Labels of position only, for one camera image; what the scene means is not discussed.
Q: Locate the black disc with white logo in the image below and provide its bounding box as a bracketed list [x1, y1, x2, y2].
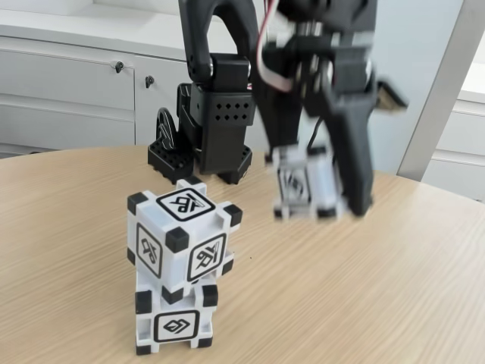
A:
[154, 107, 178, 152]

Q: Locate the white and red servo cable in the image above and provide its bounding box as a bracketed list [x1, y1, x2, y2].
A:
[256, 0, 293, 93]

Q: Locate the white low cabinet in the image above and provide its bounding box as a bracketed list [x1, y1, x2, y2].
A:
[431, 89, 485, 202]

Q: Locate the grey window frame post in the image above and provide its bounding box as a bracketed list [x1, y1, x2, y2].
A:
[396, 0, 485, 183]

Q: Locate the white cube, stacked-diamonds symbol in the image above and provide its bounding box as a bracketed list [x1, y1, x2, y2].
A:
[134, 282, 220, 356]

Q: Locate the white cube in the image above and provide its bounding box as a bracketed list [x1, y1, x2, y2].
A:
[134, 282, 220, 356]
[264, 143, 353, 221]
[127, 177, 243, 304]

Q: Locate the black camera cable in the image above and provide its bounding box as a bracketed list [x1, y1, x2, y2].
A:
[307, 117, 327, 152]

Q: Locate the gripper camera on black mount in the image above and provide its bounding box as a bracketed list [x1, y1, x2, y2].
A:
[373, 77, 410, 114]

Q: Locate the white cabinet with drawers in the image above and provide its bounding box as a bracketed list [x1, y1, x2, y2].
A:
[0, 0, 308, 155]

